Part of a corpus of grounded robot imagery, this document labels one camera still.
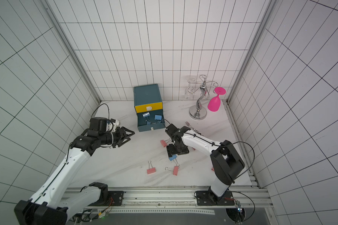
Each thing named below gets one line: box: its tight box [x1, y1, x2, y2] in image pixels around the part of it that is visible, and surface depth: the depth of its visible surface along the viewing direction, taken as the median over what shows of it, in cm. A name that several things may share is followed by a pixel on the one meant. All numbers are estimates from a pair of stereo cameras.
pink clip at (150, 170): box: [146, 160, 156, 175], surface depth 85 cm
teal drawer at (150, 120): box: [136, 109, 166, 133], surface depth 97 cm
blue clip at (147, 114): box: [142, 111, 151, 122], surface depth 101 cm
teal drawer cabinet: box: [133, 83, 166, 132], surface depth 96 cm
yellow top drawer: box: [134, 102, 164, 113], surface depth 92 cm
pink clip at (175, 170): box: [164, 162, 180, 176], surface depth 85 cm
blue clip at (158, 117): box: [154, 114, 163, 121], surface depth 99 cm
